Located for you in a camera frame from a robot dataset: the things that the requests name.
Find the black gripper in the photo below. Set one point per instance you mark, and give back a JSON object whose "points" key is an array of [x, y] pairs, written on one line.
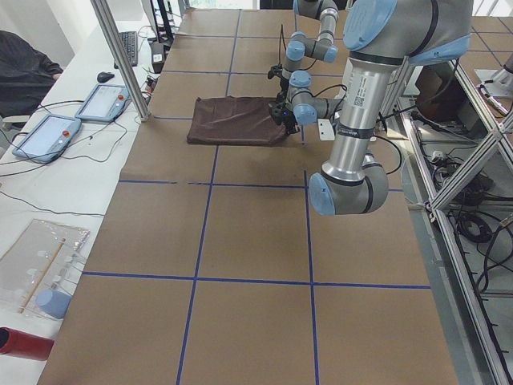
{"points": [[289, 121], [283, 99]]}

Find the dark brown t-shirt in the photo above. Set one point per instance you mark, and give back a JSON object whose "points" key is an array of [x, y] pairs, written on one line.
{"points": [[240, 121]]}

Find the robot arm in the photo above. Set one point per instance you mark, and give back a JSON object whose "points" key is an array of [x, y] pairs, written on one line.
{"points": [[300, 45], [380, 36]]}

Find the black label box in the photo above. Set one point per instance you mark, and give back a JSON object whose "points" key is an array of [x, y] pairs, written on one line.
{"points": [[158, 57]]}

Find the black keyboard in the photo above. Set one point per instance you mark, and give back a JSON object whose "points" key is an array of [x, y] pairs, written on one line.
{"points": [[129, 39]]}

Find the brown paper table cover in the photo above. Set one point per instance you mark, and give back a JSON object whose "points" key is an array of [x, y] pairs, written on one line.
{"points": [[211, 266]]}

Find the far teach pendant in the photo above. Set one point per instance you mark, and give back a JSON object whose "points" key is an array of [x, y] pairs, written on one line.
{"points": [[104, 104]]}

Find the teach pendant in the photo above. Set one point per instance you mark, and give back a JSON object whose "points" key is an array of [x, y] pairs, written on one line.
{"points": [[48, 139], [104, 104]]}

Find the black computer mouse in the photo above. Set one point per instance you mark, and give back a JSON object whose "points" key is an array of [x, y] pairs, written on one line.
{"points": [[104, 76]]}

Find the near teach pendant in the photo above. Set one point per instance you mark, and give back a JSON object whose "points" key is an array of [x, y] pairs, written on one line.
{"points": [[48, 139]]}

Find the seated person in black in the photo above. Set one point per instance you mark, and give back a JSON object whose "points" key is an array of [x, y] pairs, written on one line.
{"points": [[27, 75]]}

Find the wooden stick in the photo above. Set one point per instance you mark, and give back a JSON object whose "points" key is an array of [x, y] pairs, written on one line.
{"points": [[42, 275]]}

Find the clear plastic bag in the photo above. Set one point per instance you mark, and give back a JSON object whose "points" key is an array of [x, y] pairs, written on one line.
{"points": [[25, 259]]}

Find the light blue cap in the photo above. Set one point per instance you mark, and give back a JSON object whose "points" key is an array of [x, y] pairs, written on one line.
{"points": [[53, 302]]}

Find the red cylinder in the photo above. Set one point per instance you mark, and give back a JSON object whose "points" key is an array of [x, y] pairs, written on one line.
{"points": [[20, 344]]}

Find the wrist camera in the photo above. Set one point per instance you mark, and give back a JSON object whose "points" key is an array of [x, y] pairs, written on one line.
{"points": [[276, 110], [275, 71]]}

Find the white camera mast base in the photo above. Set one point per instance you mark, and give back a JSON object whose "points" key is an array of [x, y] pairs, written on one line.
{"points": [[355, 108]]}

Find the aluminium frame post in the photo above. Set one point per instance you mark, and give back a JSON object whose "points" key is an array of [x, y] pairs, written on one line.
{"points": [[111, 34]]}

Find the aluminium side frame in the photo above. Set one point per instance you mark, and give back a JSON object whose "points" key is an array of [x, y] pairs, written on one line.
{"points": [[457, 118]]}

